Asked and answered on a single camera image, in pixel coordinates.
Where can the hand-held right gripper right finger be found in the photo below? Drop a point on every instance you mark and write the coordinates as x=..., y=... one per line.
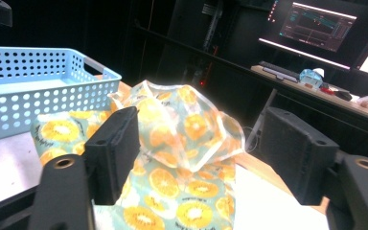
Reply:
x=300, y=153

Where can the blue crumpled plastic bag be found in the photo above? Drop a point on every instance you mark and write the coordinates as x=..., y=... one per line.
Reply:
x=310, y=78

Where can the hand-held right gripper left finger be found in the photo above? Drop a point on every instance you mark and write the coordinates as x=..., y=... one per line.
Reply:
x=115, y=153

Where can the white table mat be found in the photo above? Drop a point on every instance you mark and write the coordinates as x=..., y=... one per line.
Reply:
x=268, y=207

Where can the black keyboard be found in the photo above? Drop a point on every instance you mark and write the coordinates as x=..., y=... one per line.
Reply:
x=279, y=71

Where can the orange slice print tote bag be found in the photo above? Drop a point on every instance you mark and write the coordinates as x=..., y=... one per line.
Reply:
x=172, y=185

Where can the large computer monitor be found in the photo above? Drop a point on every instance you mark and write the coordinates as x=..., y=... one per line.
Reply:
x=319, y=25

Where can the light blue perforated plastic basket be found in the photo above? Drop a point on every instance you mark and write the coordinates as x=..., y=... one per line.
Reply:
x=44, y=99

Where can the small red item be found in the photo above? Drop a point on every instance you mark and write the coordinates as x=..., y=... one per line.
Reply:
x=327, y=90

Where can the black computer mouse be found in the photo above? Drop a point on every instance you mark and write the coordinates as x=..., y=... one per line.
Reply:
x=342, y=95

